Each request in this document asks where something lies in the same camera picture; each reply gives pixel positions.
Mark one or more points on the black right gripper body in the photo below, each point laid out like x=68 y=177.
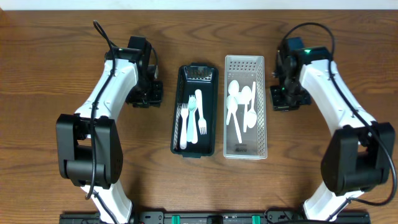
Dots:
x=290 y=95

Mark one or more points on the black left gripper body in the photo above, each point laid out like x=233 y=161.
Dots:
x=150 y=94

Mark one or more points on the white plastic spoon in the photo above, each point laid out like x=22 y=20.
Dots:
x=232 y=106
x=233 y=90
x=195 y=137
x=246 y=97
x=251 y=115

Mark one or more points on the black perforated plastic basket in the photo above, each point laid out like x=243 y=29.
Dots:
x=190 y=78

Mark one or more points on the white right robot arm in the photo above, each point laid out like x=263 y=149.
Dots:
x=359 y=155

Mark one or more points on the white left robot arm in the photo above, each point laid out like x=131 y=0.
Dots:
x=89 y=149

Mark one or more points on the clear perforated plastic basket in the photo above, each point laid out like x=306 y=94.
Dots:
x=246 y=69

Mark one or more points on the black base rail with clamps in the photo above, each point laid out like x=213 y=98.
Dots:
x=269 y=216

